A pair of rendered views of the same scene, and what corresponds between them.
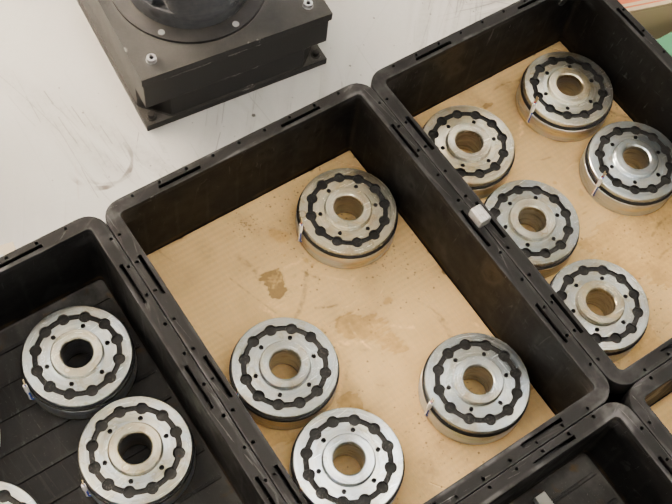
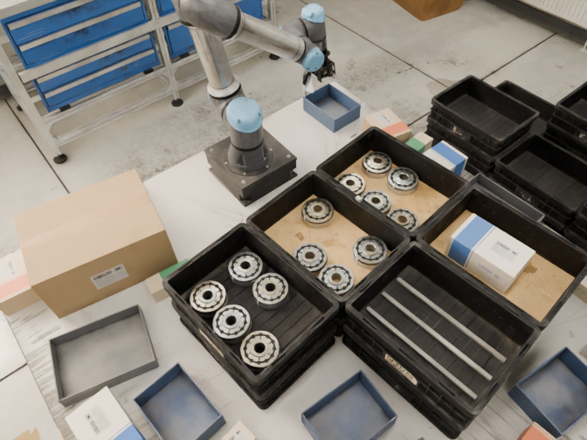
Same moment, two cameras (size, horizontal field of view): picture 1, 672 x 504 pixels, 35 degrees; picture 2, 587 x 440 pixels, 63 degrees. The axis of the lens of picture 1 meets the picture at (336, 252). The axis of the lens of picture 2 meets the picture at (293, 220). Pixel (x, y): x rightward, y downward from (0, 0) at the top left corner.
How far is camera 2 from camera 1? 0.51 m
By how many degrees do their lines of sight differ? 10
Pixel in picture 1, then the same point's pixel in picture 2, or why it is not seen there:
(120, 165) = (238, 219)
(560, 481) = (403, 274)
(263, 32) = (276, 167)
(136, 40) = (237, 177)
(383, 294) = (334, 232)
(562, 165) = (381, 185)
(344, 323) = (324, 243)
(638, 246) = (410, 203)
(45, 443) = (241, 294)
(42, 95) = (208, 203)
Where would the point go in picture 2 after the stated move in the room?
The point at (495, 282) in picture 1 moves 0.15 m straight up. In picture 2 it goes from (368, 217) to (373, 184)
